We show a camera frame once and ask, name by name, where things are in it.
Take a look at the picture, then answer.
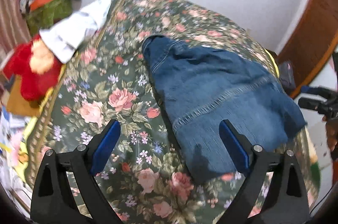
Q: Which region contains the striped pink curtain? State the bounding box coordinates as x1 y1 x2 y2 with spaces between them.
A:
1 0 30 54

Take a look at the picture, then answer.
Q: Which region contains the blue denim jacket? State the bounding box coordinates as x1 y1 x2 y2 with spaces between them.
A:
142 36 306 184

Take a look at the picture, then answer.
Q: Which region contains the cream patterned blanket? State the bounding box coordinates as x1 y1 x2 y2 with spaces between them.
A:
303 127 321 207

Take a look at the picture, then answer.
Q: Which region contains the right hand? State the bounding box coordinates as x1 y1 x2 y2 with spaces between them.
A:
322 116 338 152

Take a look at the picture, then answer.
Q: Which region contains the white folded cloth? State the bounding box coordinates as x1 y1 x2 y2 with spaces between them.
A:
39 0 113 64

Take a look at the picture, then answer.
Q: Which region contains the red orange plush toy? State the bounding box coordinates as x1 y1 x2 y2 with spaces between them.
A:
2 34 63 101

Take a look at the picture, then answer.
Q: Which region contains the grey backpack on floor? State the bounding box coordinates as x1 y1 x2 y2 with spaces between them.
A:
278 61 296 95

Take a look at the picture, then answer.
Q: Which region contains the wooden framed wardrobe door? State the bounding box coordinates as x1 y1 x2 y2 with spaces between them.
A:
277 0 337 98

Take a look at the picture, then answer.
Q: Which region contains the dark green floral bedspread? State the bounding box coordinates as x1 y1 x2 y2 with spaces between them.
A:
25 0 306 223

